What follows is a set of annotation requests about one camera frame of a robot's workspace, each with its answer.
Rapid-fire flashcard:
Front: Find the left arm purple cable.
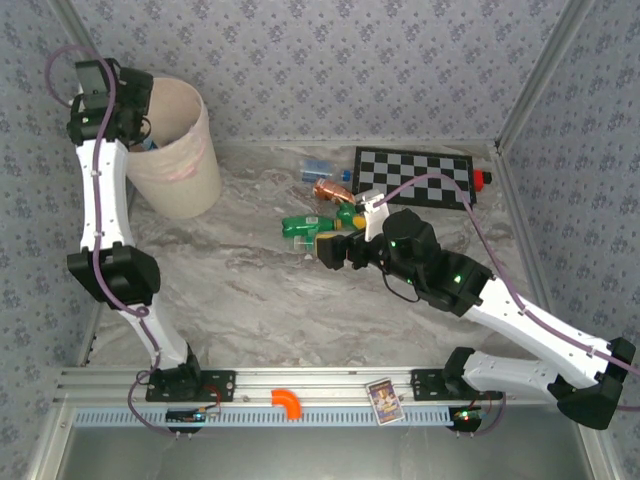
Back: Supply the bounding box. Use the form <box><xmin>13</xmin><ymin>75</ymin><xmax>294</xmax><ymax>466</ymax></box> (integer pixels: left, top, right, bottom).
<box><xmin>45</xmin><ymin>44</ymin><xmax>176</xmax><ymax>437</ymax></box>

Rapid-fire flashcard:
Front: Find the clear bottle blue label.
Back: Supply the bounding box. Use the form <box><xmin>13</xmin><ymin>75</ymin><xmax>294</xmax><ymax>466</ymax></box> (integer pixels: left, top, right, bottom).
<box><xmin>299</xmin><ymin>158</ymin><xmax>353</xmax><ymax>182</ymax></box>

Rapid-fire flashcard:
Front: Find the small circuit board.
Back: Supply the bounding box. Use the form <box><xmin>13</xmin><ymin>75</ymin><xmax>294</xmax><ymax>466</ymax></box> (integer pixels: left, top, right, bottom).
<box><xmin>447</xmin><ymin>405</ymin><xmax>490</xmax><ymax>435</ymax></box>
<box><xmin>166</xmin><ymin>407</ymin><xmax>222</xmax><ymax>435</ymax></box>

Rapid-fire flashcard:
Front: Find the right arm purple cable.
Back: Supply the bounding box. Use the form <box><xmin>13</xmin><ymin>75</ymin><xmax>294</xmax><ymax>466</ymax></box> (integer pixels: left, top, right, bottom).
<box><xmin>372</xmin><ymin>173</ymin><xmax>640</xmax><ymax>436</ymax></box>

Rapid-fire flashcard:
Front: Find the blue-grey slotted cable duct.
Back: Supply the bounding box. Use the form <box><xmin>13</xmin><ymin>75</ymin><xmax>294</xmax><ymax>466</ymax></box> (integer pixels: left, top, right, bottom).
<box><xmin>73</xmin><ymin>405</ymin><xmax>454</xmax><ymax>430</ymax></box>

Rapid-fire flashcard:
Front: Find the aluminium frame post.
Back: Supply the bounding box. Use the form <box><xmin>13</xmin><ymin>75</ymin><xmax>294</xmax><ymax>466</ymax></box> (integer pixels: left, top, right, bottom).
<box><xmin>492</xmin><ymin>0</ymin><xmax>599</xmax><ymax>154</ymax></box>
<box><xmin>49</xmin><ymin>0</ymin><xmax>101</xmax><ymax>64</ymax></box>

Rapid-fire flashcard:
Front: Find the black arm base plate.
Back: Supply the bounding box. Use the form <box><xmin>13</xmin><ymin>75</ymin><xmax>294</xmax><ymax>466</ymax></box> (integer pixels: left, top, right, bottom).
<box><xmin>144</xmin><ymin>368</ymin><xmax>237</xmax><ymax>404</ymax></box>
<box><xmin>410</xmin><ymin>368</ymin><xmax>504</xmax><ymax>401</ymax></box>

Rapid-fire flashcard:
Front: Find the right arm white camera box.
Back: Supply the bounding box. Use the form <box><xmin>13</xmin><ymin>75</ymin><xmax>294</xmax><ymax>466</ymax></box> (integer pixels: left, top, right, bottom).
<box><xmin>354</xmin><ymin>189</ymin><xmax>394</xmax><ymax>242</ymax></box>

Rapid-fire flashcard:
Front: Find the black grey checkerboard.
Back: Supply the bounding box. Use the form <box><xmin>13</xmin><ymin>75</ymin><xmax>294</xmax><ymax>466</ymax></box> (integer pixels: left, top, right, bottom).
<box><xmin>351</xmin><ymin>145</ymin><xmax>475</xmax><ymax>213</ymax></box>

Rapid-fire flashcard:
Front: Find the steel lower shelf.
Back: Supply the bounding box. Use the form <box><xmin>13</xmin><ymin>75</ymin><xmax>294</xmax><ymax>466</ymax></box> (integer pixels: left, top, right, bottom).
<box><xmin>29</xmin><ymin>407</ymin><xmax>616</xmax><ymax>480</ymax></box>

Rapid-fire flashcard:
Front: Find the aluminium back rail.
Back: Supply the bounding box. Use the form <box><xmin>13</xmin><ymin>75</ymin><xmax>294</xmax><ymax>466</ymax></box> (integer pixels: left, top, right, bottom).
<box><xmin>214</xmin><ymin>138</ymin><xmax>501</xmax><ymax>150</ymax></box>

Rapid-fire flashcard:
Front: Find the printed picture card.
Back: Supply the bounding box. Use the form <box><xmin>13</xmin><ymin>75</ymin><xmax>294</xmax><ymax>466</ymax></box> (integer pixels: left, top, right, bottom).
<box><xmin>365</xmin><ymin>379</ymin><xmax>405</xmax><ymax>426</ymax></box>

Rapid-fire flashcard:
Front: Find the beige waste bin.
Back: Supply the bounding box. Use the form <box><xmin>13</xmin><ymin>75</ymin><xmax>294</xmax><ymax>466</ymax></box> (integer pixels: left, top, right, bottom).
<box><xmin>122</xmin><ymin>75</ymin><xmax>224</xmax><ymax>220</ymax></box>

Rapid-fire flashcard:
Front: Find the green plastic bottle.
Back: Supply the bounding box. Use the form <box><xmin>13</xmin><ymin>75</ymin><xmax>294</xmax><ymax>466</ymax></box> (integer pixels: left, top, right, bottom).
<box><xmin>334</xmin><ymin>202</ymin><xmax>369</xmax><ymax>232</ymax></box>

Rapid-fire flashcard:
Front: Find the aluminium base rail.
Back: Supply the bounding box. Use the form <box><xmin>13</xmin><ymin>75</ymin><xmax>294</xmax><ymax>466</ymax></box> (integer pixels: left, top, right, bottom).
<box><xmin>55</xmin><ymin>367</ymin><xmax>576</xmax><ymax>407</ymax></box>

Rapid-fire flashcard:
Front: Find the green bottle white label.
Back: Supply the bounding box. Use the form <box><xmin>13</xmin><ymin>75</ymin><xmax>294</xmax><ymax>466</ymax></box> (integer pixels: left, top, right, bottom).
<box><xmin>281</xmin><ymin>213</ymin><xmax>345</xmax><ymax>240</ymax></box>

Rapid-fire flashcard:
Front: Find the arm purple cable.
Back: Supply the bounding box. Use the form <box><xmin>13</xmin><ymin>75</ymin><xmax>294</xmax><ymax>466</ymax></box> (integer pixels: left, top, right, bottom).
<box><xmin>372</xmin><ymin>173</ymin><xmax>640</xmax><ymax>436</ymax></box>
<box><xmin>45</xmin><ymin>44</ymin><xmax>176</xmax><ymax>437</ymax></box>

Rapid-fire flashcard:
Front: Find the brown plastic bottle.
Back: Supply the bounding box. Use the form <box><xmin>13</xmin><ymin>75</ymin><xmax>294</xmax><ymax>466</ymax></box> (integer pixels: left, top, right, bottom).
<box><xmin>313</xmin><ymin>179</ymin><xmax>359</xmax><ymax>205</ymax></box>

